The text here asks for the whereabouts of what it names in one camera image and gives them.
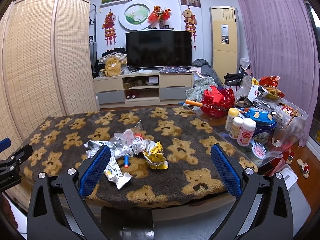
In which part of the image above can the silver foil wrapper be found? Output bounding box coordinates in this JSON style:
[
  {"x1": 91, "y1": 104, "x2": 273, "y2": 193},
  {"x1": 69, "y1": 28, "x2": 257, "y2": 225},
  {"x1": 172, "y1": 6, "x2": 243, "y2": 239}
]
[{"x1": 83, "y1": 139, "x2": 149, "y2": 158}]

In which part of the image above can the clear plastic bag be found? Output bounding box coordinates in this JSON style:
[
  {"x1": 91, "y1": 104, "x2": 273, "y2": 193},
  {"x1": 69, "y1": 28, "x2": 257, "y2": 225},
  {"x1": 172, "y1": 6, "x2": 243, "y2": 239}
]
[{"x1": 110, "y1": 121, "x2": 146, "y2": 156}]

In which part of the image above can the blue orange foam dart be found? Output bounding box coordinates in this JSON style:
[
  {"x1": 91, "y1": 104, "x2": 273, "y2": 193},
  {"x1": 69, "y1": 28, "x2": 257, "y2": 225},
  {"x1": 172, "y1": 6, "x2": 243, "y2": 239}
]
[{"x1": 124, "y1": 154, "x2": 130, "y2": 168}]

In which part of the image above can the yellow snack wrapper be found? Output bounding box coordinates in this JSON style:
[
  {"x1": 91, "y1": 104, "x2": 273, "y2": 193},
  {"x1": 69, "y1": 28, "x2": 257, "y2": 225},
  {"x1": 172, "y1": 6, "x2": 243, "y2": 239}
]
[{"x1": 143, "y1": 140, "x2": 169, "y2": 170}]

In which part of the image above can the white green text wrapper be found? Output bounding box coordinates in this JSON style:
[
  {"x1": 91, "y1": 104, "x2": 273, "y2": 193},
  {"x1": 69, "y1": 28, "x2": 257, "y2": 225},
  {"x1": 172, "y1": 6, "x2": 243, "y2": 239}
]
[{"x1": 104, "y1": 156, "x2": 132, "y2": 190}]

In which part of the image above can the black trash bin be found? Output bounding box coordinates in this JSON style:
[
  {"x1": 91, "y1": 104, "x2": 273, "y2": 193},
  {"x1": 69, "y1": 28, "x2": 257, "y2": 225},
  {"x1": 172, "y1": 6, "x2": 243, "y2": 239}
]
[{"x1": 100, "y1": 206, "x2": 155, "y2": 239}]

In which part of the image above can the white box under table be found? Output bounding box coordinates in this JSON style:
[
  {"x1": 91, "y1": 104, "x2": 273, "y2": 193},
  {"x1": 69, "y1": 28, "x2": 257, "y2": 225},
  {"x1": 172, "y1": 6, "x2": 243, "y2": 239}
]
[{"x1": 279, "y1": 164, "x2": 298, "y2": 191}]

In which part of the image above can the slipper on floor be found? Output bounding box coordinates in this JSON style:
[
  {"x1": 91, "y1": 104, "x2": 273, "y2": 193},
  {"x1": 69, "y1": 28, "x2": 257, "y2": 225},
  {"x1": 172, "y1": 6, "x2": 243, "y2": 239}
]
[{"x1": 297, "y1": 158, "x2": 310, "y2": 179}]

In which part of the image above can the pink hair brush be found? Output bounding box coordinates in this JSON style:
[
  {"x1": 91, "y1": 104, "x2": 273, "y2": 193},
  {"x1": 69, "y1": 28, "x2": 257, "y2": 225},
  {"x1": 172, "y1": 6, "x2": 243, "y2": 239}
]
[{"x1": 251, "y1": 139, "x2": 267, "y2": 159}]

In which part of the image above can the woven bamboo folding screen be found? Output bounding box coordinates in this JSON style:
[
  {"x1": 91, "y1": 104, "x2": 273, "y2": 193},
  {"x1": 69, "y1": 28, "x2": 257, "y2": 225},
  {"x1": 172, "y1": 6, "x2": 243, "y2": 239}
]
[{"x1": 0, "y1": 0, "x2": 99, "y2": 209}]

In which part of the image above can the white bottle red label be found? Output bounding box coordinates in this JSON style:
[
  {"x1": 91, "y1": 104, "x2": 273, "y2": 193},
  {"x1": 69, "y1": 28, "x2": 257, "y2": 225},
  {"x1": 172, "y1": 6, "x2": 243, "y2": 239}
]
[{"x1": 237, "y1": 118, "x2": 257, "y2": 147}]

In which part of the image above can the white bottle yellow label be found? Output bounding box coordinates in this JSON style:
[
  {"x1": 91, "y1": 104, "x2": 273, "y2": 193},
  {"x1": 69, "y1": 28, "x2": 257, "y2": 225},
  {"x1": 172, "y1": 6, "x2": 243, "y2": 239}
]
[{"x1": 229, "y1": 116, "x2": 243, "y2": 139}]

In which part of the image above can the blue cookie tin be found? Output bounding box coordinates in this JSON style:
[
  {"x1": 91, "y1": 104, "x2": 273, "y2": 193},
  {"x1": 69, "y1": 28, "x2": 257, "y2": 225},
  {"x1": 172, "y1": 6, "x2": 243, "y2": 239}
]
[{"x1": 242, "y1": 107, "x2": 276, "y2": 145}]

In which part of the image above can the clear glass with chopsticks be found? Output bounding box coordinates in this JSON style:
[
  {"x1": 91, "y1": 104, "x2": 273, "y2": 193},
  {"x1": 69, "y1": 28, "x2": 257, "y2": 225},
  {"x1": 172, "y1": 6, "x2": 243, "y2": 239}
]
[{"x1": 271, "y1": 109, "x2": 298, "y2": 147}]

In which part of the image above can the clear plastic storage box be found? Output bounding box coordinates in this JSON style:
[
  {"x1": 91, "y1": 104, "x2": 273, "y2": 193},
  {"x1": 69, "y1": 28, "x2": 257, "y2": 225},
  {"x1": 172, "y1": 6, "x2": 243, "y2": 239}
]
[{"x1": 267, "y1": 100, "x2": 309, "y2": 147}]

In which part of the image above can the beige grey TV cabinet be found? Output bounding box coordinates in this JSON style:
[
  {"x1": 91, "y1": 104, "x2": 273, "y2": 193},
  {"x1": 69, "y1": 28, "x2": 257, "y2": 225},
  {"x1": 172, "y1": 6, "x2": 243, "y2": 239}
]
[{"x1": 93, "y1": 70, "x2": 194, "y2": 109}]

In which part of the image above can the white bottle yellow cap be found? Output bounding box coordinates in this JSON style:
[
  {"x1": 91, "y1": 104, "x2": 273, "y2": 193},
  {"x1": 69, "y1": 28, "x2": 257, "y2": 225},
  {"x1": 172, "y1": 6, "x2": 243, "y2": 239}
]
[{"x1": 225, "y1": 108, "x2": 239, "y2": 132}]

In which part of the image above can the brown teddy bear blanket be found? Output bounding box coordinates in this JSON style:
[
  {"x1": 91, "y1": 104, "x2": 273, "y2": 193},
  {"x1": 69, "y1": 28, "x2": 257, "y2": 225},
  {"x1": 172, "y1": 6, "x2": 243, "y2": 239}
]
[{"x1": 21, "y1": 106, "x2": 257, "y2": 209}]

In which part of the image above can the yellow backpack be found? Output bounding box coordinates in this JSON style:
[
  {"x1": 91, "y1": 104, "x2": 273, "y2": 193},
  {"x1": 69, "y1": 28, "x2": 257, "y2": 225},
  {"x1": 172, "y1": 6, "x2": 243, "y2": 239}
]
[{"x1": 104, "y1": 57, "x2": 121, "y2": 77}]

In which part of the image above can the red snack bag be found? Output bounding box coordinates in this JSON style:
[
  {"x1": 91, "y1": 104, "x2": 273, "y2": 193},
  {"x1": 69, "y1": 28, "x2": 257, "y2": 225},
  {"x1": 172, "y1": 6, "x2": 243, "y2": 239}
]
[{"x1": 259, "y1": 76, "x2": 285, "y2": 100}]

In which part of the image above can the red hanging ornament left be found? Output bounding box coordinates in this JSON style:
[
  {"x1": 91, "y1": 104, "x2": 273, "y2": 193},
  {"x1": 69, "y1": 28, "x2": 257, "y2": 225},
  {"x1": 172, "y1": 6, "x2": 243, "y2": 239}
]
[{"x1": 102, "y1": 9, "x2": 117, "y2": 46}]

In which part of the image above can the red hanging ornament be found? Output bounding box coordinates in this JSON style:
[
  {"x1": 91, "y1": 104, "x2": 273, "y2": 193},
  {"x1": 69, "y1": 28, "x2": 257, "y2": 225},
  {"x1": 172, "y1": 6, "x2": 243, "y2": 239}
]
[
  {"x1": 102, "y1": 9, "x2": 117, "y2": 46},
  {"x1": 182, "y1": 7, "x2": 197, "y2": 50}
]

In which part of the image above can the black flat screen television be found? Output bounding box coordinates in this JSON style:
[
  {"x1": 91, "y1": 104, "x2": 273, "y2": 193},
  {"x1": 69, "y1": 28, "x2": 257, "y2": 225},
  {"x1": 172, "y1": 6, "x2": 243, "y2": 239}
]
[{"x1": 125, "y1": 30, "x2": 192, "y2": 69}]

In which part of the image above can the dark patterned cushion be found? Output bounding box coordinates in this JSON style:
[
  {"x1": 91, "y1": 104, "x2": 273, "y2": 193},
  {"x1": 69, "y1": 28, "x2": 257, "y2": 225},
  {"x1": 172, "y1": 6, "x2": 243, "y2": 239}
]
[{"x1": 157, "y1": 66, "x2": 191, "y2": 74}]

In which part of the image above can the beige standing air conditioner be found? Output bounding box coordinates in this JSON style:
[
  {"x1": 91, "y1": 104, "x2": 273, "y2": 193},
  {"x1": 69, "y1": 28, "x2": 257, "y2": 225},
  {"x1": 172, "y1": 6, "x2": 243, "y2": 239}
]
[{"x1": 210, "y1": 6, "x2": 240, "y2": 81}]

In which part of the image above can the purple window curtain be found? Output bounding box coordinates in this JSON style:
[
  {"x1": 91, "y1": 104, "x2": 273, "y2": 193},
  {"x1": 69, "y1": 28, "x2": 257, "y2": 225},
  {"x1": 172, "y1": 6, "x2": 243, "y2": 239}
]
[{"x1": 238, "y1": 0, "x2": 319, "y2": 146}]

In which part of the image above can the red flower decoration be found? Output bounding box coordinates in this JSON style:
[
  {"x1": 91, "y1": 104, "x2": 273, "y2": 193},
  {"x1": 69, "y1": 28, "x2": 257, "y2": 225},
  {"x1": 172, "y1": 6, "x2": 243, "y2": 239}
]
[{"x1": 148, "y1": 5, "x2": 171, "y2": 29}]

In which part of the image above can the red hanging ornament right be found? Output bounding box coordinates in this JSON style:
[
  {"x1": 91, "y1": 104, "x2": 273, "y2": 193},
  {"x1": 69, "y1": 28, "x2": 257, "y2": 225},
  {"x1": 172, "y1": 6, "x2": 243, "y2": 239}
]
[{"x1": 182, "y1": 7, "x2": 197, "y2": 50}]

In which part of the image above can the orange handled tool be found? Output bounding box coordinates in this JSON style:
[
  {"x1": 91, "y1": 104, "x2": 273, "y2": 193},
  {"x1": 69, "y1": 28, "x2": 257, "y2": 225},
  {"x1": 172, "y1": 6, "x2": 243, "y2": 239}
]
[{"x1": 178, "y1": 100, "x2": 203, "y2": 107}]

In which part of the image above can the round lotus wall picture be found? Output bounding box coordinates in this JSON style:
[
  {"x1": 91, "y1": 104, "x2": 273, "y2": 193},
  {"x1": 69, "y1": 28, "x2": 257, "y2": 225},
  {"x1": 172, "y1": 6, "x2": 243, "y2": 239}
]
[{"x1": 118, "y1": 0, "x2": 153, "y2": 31}]

